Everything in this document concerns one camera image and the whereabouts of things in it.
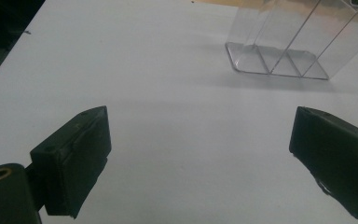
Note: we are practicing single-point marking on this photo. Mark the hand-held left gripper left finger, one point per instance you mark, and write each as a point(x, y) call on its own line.
point(71, 161)

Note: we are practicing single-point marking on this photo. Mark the clear acrylic pen holder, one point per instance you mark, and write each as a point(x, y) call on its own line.
point(254, 59)

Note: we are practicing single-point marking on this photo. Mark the dark curtain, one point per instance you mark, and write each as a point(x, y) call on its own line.
point(3, 18)

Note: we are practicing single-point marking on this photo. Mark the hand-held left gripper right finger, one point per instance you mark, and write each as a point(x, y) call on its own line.
point(338, 155)

